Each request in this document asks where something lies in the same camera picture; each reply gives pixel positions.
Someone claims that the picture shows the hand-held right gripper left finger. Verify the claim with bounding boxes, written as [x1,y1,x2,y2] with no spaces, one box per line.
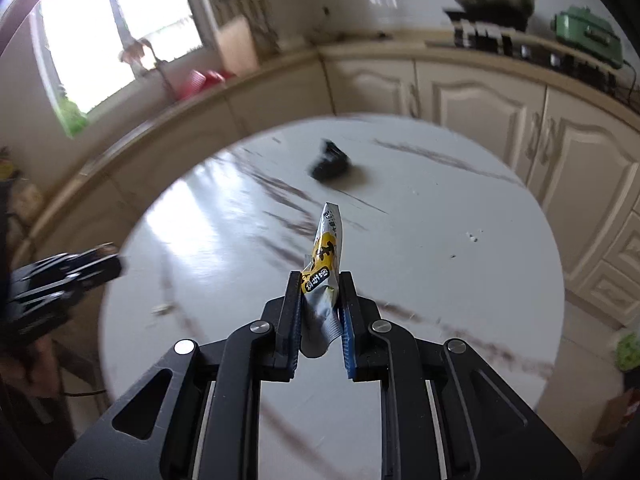
[54,270,303,480]

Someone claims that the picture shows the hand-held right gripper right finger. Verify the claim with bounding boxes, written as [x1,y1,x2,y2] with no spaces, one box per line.
[339,270,583,480]

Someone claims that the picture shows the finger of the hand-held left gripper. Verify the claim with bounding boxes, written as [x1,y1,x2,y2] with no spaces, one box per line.
[12,242,124,293]
[7,280,88,333]

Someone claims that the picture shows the yellow silver snack packet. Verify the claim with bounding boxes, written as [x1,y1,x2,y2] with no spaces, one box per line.
[300,201,346,358]

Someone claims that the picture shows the round marble table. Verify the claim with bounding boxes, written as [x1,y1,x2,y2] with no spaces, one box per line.
[97,114,566,480]

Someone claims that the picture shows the green dish soap bottle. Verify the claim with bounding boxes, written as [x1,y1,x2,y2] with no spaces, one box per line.
[56,95,91,137]

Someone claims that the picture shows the black gold snack wrapper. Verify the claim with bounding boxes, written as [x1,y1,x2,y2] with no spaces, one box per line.
[306,138,352,182]

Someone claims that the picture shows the metal faucet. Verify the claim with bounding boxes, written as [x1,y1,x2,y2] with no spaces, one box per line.
[150,42,176,98]

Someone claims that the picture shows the red plastic basket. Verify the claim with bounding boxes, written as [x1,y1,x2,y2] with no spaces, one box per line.
[177,69,236,101]

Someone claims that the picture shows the sliding window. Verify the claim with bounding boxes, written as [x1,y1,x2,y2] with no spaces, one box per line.
[30,0,206,116]

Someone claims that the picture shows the pink rag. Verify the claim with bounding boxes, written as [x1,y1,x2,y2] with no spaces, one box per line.
[120,37,153,63]

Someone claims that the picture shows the wooden cutting board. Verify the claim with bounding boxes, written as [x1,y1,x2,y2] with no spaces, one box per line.
[215,14,261,76]

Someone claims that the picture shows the cream lower cabinets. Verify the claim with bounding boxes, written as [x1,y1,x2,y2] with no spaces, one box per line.
[20,42,640,331]

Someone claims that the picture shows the green plastic bag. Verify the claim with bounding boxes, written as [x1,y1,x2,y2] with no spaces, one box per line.
[614,330,640,373]

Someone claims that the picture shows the beige kitchen countertop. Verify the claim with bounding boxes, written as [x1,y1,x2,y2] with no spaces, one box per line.
[25,30,640,241]

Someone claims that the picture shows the black gas stove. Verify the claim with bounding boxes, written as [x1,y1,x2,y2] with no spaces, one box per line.
[452,20,621,93]

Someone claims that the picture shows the green electric cooker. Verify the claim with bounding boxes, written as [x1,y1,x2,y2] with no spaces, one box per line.
[550,6,625,68]

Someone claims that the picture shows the black power cable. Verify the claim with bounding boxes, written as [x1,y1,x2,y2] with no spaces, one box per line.
[305,30,393,43]

